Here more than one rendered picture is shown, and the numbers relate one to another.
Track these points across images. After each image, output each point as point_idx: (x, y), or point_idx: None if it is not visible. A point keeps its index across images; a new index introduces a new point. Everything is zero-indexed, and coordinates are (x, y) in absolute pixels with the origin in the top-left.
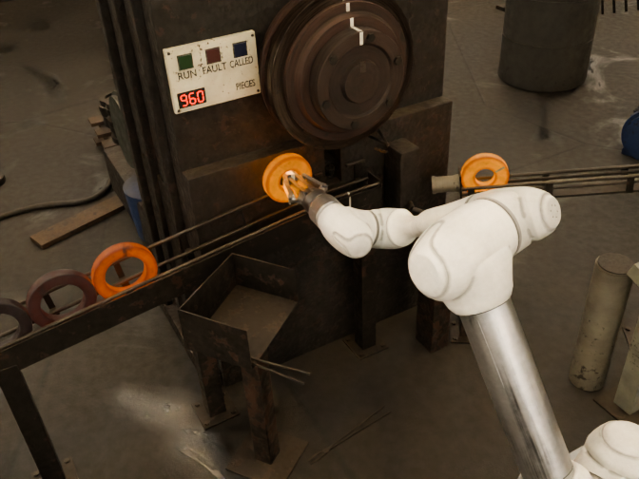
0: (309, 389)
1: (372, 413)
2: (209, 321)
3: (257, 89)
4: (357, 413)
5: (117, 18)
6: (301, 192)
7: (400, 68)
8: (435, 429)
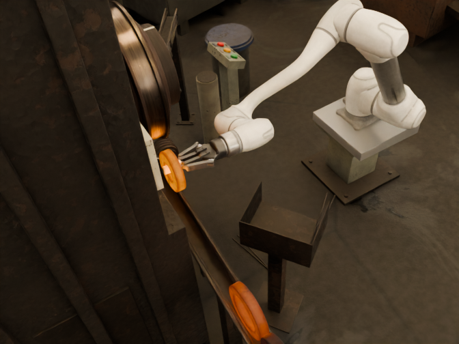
0: None
1: (238, 245)
2: (321, 224)
3: None
4: (238, 254)
5: (27, 196)
6: (206, 155)
7: None
8: None
